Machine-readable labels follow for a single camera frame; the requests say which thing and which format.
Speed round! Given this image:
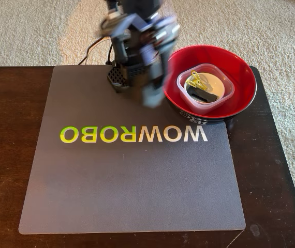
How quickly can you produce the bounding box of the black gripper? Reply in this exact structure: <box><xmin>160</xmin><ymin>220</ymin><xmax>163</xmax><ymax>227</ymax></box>
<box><xmin>140</xmin><ymin>45</ymin><xmax>169</xmax><ymax>87</ymax></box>

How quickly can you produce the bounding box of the yellow wire clip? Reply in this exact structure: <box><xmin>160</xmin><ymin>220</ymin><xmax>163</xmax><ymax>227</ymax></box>
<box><xmin>185</xmin><ymin>70</ymin><xmax>208</xmax><ymax>90</ymax></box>

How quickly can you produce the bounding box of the black ribbed grip piece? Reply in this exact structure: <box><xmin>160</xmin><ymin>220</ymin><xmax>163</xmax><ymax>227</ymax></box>
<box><xmin>187</xmin><ymin>89</ymin><xmax>219</xmax><ymax>103</ymax></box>

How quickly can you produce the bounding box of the small white ceramic bowl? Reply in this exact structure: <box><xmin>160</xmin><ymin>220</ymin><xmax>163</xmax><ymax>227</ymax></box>
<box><xmin>183</xmin><ymin>72</ymin><xmax>226</xmax><ymax>104</ymax></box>

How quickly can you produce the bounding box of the clear plastic square container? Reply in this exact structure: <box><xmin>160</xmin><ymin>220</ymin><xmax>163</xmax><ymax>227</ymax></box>
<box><xmin>176</xmin><ymin>63</ymin><xmax>235</xmax><ymax>114</ymax></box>

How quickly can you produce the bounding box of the red bowl black outside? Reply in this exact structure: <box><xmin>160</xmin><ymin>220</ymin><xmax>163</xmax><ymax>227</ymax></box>
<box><xmin>163</xmin><ymin>45</ymin><xmax>257</xmax><ymax>125</ymax></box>

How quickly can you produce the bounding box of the grey WOWROBO mat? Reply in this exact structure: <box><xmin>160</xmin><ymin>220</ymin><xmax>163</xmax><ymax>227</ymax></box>
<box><xmin>18</xmin><ymin>65</ymin><xmax>246</xmax><ymax>235</ymax></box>

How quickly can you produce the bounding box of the black plugged cable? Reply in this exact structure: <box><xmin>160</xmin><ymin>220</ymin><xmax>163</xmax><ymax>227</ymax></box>
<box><xmin>105</xmin><ymin>43</ymin><xmax>113</xmax><ymax>67</ymax></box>

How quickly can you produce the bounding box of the black curved power cable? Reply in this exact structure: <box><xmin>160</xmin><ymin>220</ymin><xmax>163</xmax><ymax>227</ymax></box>
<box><xmin>78</xmin><ymin>36</ymin><xmax>112</xmax><ymax>65</ymax></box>

